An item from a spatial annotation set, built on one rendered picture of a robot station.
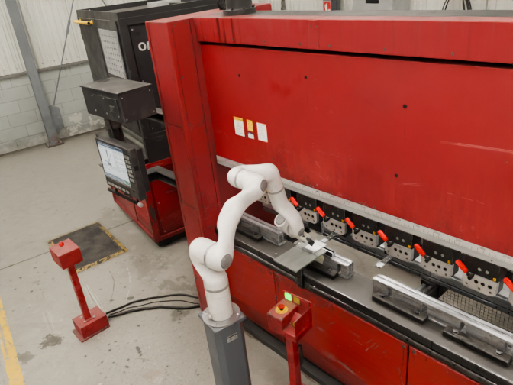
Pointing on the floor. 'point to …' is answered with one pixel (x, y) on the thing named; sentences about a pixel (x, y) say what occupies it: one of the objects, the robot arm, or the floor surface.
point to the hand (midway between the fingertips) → (308, 241)
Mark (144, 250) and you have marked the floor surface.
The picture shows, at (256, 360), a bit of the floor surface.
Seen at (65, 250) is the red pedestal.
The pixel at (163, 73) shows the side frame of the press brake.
